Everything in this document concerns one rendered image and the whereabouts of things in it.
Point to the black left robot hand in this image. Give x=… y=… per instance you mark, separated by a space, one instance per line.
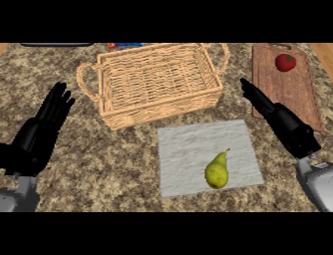
x=37 y=132

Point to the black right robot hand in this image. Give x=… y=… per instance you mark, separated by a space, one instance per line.
x=284 y=124

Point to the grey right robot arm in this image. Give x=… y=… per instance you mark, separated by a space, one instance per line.
x=329 y=186

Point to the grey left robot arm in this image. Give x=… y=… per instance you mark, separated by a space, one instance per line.
x=12 y=196

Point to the yellow-green pear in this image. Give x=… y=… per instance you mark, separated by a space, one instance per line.
x=216 y=171

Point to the tan wicker basket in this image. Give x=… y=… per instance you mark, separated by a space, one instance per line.
x=154 y=83

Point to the brown wooden cutting board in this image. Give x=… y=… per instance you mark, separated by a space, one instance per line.
x=284 y=88

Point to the dark grey flat object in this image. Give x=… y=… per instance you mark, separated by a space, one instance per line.
x=56 y=44

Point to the blue and red object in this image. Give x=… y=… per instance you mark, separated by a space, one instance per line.
x=124 y=45

